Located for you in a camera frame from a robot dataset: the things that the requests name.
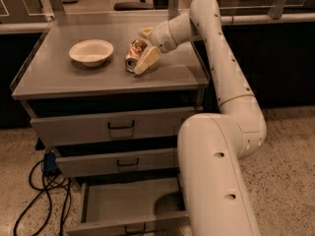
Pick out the black floor cable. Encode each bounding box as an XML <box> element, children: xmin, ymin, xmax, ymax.
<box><xmin>13</xmin><ymin>159</ymin><xmax>73</xmax><ymax>236</ymax></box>

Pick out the blue power box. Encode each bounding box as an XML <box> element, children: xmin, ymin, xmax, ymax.
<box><xmin>41</xmin><ymin>152</ymin><xmax>60</xmax><ymax>176</ymax></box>

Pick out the dark counter cabinet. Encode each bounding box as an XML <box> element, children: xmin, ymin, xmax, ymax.
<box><xmin>222</xmin><ymin>23</ymin><xmax>315</xmax><ymax>108</ymax></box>

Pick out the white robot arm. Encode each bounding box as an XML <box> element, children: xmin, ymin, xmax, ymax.
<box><xmin>134</xmin><ymin>0</ymin><xmax>267</xmax><ymax>236</ymax></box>

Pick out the grey drawer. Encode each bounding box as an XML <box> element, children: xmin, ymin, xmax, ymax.
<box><xmin>56</xmin><ymin>148</ymin><xmax>178</xmax><ymax>178</ymax></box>
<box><xmin>66</xmin><ymin>177</ymin><xmax>189</xmax><ymax>236</ymax></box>
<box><xmin>31</xmin><ymin>107</ymin><xmax>201</xmax><ymax>147</ymax></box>

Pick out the black office chair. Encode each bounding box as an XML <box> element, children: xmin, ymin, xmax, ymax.
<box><xmin>113</xmin><ymin>0</ymin><xmax>154</xmax><ymax>11</ymax></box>

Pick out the top grey drawer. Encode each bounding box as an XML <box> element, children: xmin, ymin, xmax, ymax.
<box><xmin>31</xmin><ymin>107</ymin><xmax>201</xmax><ymax>147</ymax></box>

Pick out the middle grey drawer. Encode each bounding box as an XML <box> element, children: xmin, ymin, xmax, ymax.
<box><xmin>56</xmin><ymin>148</ymin><xmax>178</xmax><ymax>178</ymax></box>

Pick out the orange soda can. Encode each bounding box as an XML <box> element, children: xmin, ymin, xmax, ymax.
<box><xmin>125</xmin><ymin>39</ymin><xmax>148</xmax><ymax>73</ymax></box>

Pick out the bottom grey drawer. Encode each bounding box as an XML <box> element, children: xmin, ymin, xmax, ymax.
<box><xmin>66</xmin><ymin>177</ymin><xmax>189</xmax><ymax>236</ymax></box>

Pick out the white bowl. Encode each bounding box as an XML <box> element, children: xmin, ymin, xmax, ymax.
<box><xmin>69</xmin><ymin>39</ymin><xmax>113</xmax><ymax>67</ymax></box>

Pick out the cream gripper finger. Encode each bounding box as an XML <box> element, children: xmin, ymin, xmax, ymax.
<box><xmin>134</xmin><ymin>46</ymin><xmax>161</xmax><ymax>75</ymax></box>
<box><xmin>139</xmin><ymin>27</ymin><xmax>154</xmax><ymax>39</ymax></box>

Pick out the grey drawer cabinet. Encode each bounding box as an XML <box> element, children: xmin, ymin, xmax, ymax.
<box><xmin>10</xmin><ymin>11</ymin><xmax>210</xmax><ymax>236</ymax></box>

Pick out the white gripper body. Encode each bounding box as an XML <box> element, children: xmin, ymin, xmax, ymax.
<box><xmin>150</xmin><ymin>21</ymin><xmax>178</xmax><ymax>53</ymax></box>

